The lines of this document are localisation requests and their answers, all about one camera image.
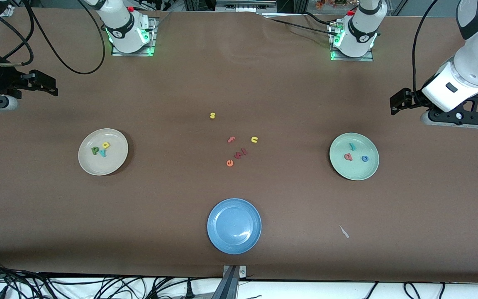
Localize green round plate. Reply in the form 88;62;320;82
329;132;380;181

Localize beige brown round plate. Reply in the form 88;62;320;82
78;128;129;176

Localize orange dried flowers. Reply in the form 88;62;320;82
316;0;358;10

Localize brown table cover sheet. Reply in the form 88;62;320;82
0;7;478;284

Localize silver equipment box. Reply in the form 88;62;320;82
215;0;278;13

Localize blue round plate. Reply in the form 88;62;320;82
207;198;262;255

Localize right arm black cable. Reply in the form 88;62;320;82
0;0;106;75

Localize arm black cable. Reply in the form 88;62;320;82
412;0;439;100
0;0;106;75

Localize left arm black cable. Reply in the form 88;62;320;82
412;0;439;100

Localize aluminium frame rail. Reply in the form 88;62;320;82
0;4;15;46

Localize black cable on cover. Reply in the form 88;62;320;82
264;17;334;36
303;12;339;26

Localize grey metal post bracket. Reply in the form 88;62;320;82
211;265;248;299

